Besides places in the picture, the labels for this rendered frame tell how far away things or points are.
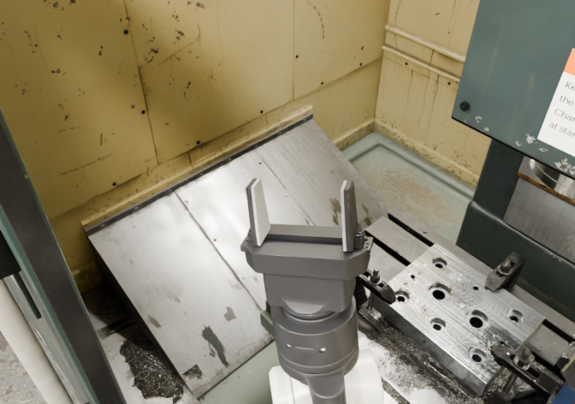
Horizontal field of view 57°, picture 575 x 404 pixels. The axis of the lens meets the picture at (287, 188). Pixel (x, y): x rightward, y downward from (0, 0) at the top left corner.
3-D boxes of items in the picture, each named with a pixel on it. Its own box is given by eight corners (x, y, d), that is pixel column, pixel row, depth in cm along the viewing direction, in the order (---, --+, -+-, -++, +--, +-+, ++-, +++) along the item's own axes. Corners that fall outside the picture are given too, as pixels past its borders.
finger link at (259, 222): (251, 190, 48) (260, 247, 51) (262, 175, 51) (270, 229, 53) (234, 190, 48) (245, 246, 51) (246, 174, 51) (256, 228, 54)
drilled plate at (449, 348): (480, 395, 106) (486, 383, 103) (371, 306, 122) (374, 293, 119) (538, 329, 118) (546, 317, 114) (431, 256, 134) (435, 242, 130)
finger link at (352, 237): (345, 176, 48) (349, 234, 51) (339, 193, 45) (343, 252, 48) (363, 176, 48) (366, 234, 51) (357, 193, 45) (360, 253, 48)
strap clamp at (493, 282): (483, 317, 125) (500, 276, 115) (471, 308, 127) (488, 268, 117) (513, 287, 131) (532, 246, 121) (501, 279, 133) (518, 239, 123)
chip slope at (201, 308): (236, 451, 129) (228, 400, 112) (106, 286, 166) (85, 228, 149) (451, 263, 173) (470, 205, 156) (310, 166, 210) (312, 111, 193)
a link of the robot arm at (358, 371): (362, 298, 60) (367, 370, 66) (269, 314, 60) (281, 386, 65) (393, 371, 50) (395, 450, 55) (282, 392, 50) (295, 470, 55)
